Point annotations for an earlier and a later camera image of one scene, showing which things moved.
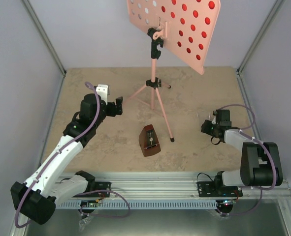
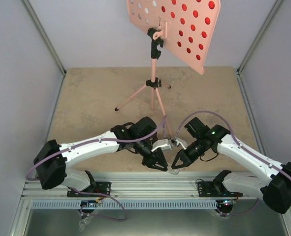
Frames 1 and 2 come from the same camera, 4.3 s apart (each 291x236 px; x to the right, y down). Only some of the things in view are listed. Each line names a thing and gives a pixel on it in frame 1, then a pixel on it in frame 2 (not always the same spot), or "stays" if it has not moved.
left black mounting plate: (99, 186) stays
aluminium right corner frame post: (275, 6) stays
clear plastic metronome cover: (203, 115) to (173, 171)
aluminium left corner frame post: (37, 24) stays
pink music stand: (187, 27) stays
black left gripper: (113, 112) to (155, 157)
